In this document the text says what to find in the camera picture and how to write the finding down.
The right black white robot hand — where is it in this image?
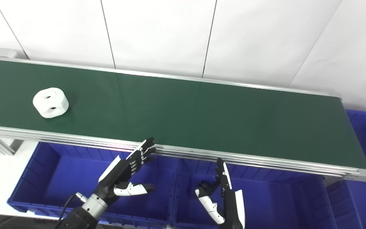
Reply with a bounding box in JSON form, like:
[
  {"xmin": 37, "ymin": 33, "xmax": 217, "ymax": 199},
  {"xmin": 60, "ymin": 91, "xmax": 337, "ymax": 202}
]
[{"xmin": 195, "ymin": 158, "xmax": 246, "ymax": 229}]

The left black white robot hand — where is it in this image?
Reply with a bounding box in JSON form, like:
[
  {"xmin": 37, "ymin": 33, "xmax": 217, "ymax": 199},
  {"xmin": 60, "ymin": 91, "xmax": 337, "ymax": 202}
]
[{"xmin": 93, "ymin": 137, "xmax": 157, "ymax": 205}]

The white two-hole plastic part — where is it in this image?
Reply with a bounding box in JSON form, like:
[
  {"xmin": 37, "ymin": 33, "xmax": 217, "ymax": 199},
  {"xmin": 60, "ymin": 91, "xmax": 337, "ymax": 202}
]
[{"xmin": 33, "ymin": 87, "xmax": 69, "ymax": 119}]

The green conveyor belt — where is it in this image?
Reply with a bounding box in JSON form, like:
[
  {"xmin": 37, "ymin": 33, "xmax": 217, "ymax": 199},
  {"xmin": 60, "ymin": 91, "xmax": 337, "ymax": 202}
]
[{"xmin": 0, "ymin": 48, "xmax": 366, "ymax": 182}]

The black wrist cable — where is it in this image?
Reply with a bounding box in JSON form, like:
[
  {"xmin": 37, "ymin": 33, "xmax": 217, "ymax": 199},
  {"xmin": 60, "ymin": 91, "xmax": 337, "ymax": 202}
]
[{"xmin": 56, "ymin": 192, "xmax": 88, "ymax": 229}]

